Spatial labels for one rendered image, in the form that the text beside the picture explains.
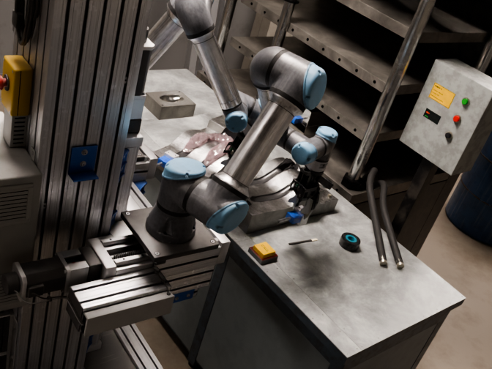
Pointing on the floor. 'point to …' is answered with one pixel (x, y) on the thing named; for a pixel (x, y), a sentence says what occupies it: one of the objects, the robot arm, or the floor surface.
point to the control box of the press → (445, 129)
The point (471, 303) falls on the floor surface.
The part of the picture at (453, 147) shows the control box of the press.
